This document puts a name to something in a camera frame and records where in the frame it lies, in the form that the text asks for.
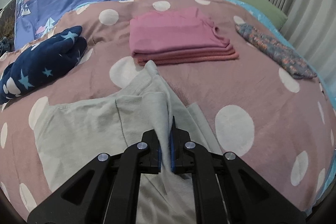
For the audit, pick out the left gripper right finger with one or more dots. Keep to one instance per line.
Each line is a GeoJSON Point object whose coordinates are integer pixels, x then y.
{"type": "Point", "coordinates": [226, 189]}

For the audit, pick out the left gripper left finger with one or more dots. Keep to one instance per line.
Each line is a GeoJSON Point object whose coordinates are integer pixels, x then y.
{"type": "Point", "coordinates": [105, 190]}

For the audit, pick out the light grey t-shirt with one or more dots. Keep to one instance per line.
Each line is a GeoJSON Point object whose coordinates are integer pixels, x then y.
{"type": "Point", "coordinates": [68, 136]}

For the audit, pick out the pink folded clothes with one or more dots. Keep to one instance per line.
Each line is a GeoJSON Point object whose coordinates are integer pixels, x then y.
{"type": "Point", "coordinates": [176, 37]}

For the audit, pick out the navy star plush blanket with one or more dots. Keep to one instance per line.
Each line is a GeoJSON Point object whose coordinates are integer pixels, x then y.
{"type": "Point", "coordinates": [43, 63]}

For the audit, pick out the multicolour knitted cloth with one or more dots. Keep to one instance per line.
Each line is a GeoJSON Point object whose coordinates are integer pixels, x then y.
{"type": "Point", "coordinates": [284, 56]}

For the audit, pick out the dark teal knitted blanket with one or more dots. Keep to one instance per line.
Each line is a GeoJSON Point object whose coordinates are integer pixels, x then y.
{"type": "Point", "coordinates": [6, 45]}

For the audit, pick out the green pillow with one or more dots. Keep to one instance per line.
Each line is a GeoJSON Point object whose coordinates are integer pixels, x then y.
{"type": "Point", "coordinates": [275, 15]}

